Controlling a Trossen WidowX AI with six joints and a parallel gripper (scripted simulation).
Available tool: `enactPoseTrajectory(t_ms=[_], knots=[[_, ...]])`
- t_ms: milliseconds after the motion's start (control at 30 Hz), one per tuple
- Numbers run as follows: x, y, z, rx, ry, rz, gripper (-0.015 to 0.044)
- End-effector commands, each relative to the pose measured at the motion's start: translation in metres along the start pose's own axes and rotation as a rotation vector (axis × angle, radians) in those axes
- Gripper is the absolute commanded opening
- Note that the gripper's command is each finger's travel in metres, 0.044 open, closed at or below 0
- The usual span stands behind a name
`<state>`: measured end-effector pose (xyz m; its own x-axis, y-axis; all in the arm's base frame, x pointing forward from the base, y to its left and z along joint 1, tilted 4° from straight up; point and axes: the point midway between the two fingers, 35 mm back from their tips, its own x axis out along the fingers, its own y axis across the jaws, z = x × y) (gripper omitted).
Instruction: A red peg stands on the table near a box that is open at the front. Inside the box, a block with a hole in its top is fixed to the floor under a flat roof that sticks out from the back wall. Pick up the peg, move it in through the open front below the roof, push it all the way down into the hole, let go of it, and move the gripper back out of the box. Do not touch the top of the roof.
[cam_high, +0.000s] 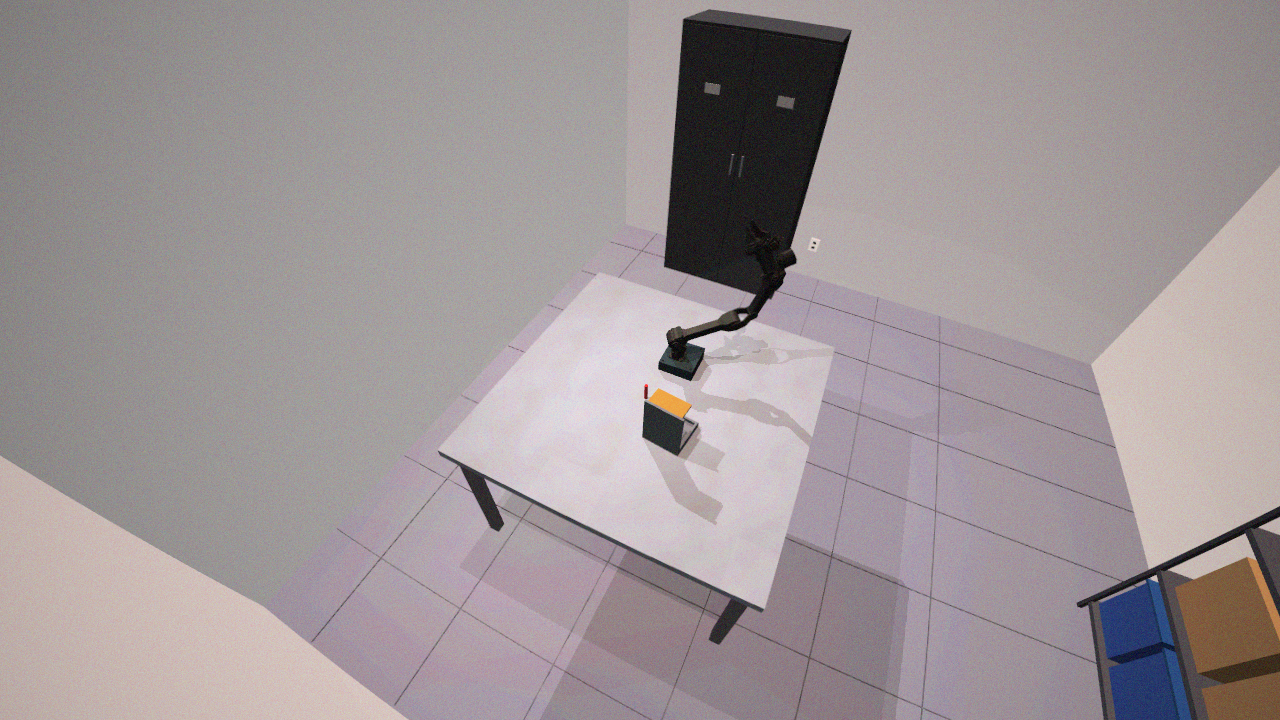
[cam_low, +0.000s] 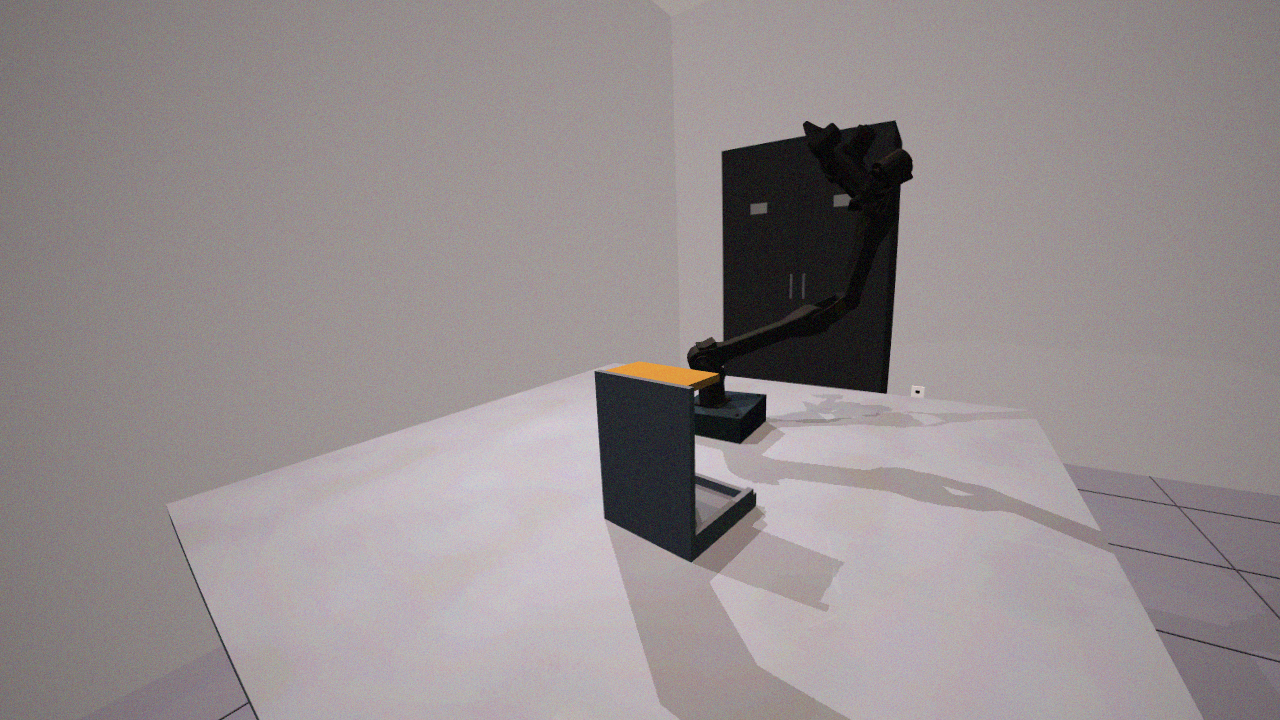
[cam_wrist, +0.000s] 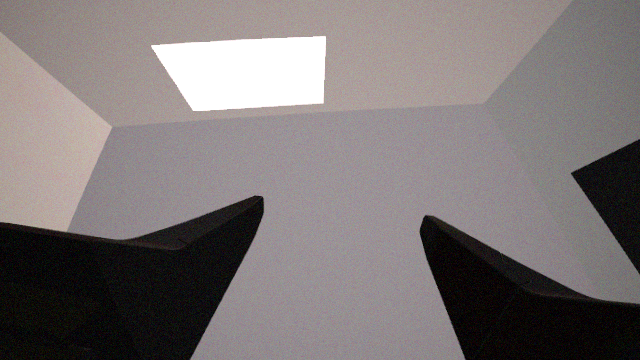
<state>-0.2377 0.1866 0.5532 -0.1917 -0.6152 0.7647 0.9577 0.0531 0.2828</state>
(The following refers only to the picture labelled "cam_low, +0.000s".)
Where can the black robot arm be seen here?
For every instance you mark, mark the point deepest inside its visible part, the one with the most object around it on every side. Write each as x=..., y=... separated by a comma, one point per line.
x=874, y=221

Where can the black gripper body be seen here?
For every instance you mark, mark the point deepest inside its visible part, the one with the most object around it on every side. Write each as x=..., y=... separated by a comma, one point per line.
x=839, y=164

